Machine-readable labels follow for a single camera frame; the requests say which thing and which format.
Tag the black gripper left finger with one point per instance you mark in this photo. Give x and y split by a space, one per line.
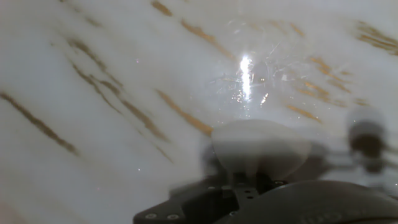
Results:
245 193

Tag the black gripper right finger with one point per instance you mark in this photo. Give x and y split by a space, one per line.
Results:
267 184

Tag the white sponge block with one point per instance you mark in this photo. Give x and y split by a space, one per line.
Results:
261 146

